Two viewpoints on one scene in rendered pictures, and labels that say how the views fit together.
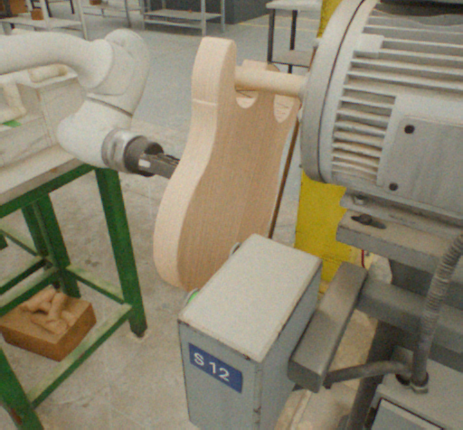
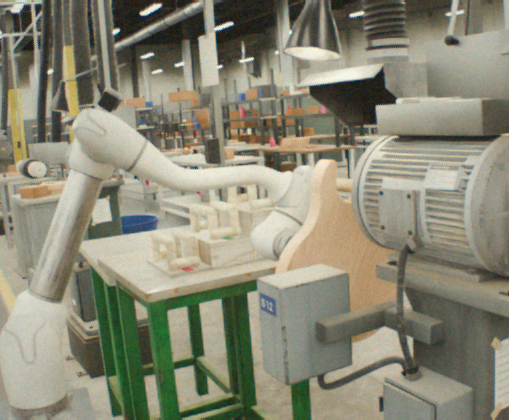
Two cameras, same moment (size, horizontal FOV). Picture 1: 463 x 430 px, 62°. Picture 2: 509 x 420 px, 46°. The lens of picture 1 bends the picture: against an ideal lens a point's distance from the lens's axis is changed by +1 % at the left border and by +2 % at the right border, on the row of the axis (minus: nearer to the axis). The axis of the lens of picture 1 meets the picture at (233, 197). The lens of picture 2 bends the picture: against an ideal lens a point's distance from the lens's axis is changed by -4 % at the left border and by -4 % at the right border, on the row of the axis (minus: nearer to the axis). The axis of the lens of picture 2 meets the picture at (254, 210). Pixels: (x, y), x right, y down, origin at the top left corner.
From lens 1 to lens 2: 94 cm
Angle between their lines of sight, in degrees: 38
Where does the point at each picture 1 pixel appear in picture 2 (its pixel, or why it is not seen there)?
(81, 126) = (264, 228)
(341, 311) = (362, 313)
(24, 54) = (236, 176)
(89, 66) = (275, 186)
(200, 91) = (313, 188)
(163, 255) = not seen: hidden behind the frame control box
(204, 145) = (313, 220)
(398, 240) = not seen: hidden behind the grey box
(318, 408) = not seen: outside the picture
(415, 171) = (388, 216)
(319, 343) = (336, 319)
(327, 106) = (359, 187)
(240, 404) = (277, 327)
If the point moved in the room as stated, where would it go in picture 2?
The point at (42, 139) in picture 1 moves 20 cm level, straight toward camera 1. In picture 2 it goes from (247, 254) to (245, 269)
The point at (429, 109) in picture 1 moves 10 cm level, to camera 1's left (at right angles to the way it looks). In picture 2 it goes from (393, 184) to (345, 184)
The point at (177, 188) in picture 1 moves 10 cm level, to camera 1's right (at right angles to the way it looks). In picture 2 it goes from (292, 244) to (332, 245)
